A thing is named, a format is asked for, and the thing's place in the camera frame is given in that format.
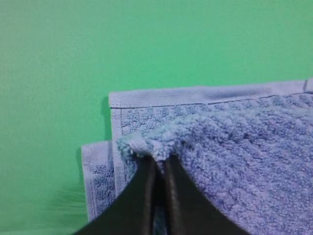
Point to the green table cloth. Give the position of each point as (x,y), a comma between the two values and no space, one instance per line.
(59,60)

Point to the blue waffle-weave towel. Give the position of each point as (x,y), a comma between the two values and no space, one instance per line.
(248,149)

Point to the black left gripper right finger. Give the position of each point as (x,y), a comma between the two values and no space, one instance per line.
(188,212)

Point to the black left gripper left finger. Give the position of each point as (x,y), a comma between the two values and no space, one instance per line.
(132,212)

